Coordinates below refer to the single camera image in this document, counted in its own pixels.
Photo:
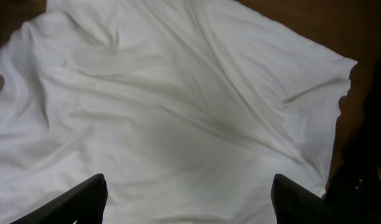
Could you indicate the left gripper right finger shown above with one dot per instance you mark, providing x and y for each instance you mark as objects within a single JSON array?
[{"x": 293, "y": 204}]

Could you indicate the black unfolded garment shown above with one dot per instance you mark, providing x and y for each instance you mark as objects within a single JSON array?
[{"x": 355, "y": 190}]

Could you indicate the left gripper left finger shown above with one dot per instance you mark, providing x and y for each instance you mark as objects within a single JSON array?
[{"x": 83, "y": 204}]

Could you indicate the white t-shirt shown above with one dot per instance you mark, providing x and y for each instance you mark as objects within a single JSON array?
[{"x": 188, "y": 108}]

